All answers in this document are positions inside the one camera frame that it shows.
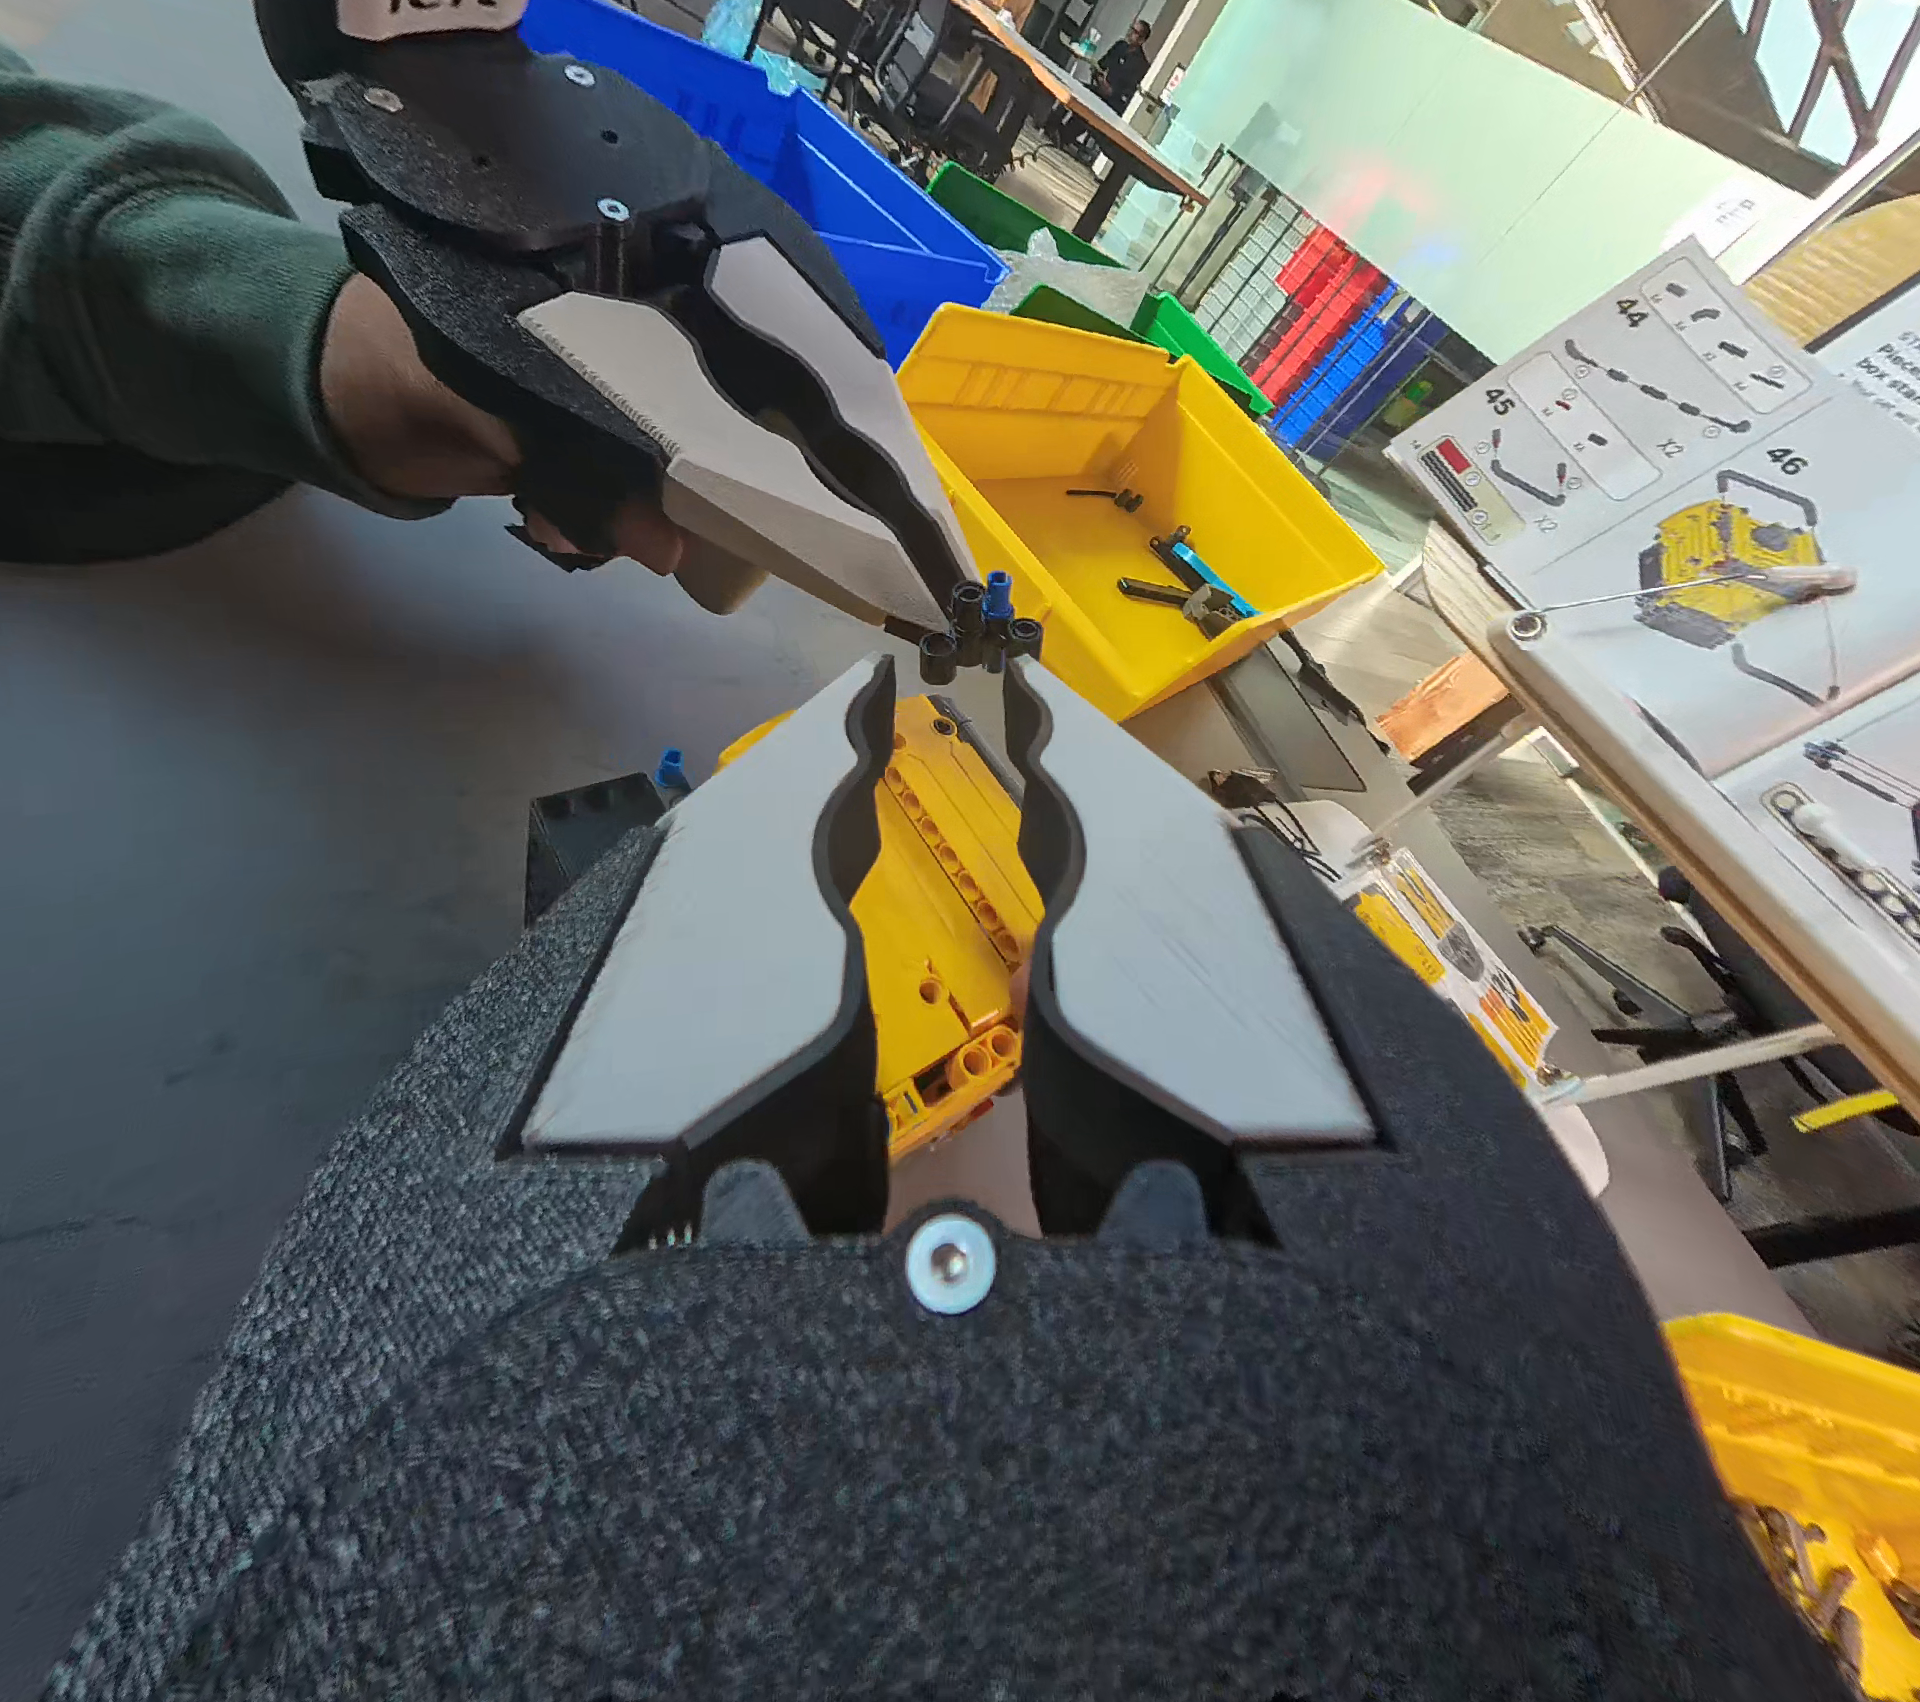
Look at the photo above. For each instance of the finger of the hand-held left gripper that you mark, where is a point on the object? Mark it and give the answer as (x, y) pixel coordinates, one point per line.
(749, 472)
(839, 369)

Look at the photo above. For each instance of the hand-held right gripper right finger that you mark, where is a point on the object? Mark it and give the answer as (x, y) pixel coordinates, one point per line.
(1185, 981)

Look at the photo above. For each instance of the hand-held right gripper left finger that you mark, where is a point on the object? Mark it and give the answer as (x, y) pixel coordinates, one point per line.
(706, 981)

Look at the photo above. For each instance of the yellow lego vehicle model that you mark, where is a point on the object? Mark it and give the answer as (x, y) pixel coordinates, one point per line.
(945, 923)

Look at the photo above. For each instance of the black lego connector assembly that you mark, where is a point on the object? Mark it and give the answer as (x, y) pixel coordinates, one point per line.
(983, 636)

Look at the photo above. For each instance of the person's left forearm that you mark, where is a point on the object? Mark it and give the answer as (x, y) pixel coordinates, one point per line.
(149, 278)

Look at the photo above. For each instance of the lego sticker sheet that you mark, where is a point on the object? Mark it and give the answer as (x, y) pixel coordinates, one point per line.
(1441, 951)

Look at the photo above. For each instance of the thin black lego axle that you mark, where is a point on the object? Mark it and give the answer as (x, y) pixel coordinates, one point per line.
(1104, 498)

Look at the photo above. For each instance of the black lego beam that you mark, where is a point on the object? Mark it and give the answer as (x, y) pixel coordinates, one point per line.
(1155, 595)

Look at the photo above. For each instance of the light blue lego piece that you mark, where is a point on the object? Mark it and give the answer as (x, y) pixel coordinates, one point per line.
(1198, 572)

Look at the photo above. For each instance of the lego instruction booklet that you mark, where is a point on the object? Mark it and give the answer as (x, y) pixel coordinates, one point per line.
(1650, 413)

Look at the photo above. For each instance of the pile of mixed lego parts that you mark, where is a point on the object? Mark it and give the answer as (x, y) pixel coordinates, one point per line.
(1814, 1595)

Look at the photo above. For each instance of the person's left hand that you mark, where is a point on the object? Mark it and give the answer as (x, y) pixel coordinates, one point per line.
(403, 413)

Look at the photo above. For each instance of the blue plastic bin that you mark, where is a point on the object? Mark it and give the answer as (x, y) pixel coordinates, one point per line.
(884, 218)
(675, 66)

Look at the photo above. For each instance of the yellow plastic bin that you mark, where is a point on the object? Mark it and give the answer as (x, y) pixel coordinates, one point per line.
(1020, 413)

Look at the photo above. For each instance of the black power plug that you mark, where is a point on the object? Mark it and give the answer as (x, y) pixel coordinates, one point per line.
(1244, 787)

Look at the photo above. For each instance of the green plastic bin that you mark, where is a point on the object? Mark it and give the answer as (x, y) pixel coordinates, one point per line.
(1185, 337)
(1004, 209)

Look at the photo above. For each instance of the clear plastic bag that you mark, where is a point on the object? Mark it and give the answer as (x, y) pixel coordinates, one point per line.
(1072, 269)

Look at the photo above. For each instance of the dark flat panel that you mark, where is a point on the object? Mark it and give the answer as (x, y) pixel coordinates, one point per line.
(1290, 720)

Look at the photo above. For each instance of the black curved tool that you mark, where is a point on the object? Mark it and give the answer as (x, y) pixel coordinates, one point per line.
(1319, 675)

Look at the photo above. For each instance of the long wooden desk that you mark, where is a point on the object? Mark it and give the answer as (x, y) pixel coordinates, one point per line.
(1052, 76)

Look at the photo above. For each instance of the stack of red bins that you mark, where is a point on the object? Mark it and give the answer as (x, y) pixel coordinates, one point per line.
(1312, 309)

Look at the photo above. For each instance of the stack of blue bins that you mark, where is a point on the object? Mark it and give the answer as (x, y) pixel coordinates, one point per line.
(1359, 381)

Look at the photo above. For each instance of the white book stand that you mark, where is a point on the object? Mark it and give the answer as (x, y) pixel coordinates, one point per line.
(1678, 817)

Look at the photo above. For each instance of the yellow divided parts bin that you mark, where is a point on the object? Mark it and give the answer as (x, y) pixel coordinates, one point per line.
(1801, 1432)

